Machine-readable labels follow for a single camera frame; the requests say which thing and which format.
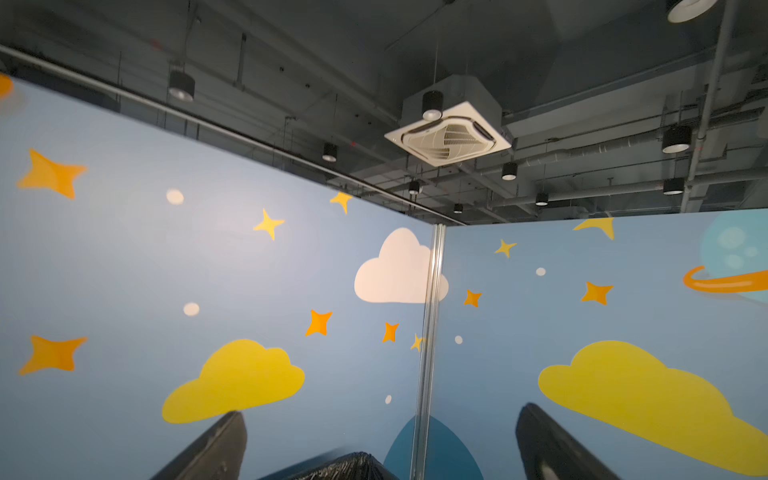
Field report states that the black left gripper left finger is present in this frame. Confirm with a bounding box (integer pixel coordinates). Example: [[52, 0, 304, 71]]
[[152, 411, 247, 480]]

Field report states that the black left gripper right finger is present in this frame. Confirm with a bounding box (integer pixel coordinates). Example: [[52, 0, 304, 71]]
[[515, 403, 620, 480]]

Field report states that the green bin black liner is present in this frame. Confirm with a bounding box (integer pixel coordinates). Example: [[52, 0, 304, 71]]
[[264, 452, 398, 480]]

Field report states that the white ceiling air conditioner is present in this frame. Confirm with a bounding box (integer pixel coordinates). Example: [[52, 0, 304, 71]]
[[385, 75, 512, 167]]

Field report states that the aluminium corner post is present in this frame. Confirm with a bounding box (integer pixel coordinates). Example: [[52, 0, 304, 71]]
[[409, 224, 446, 480]]

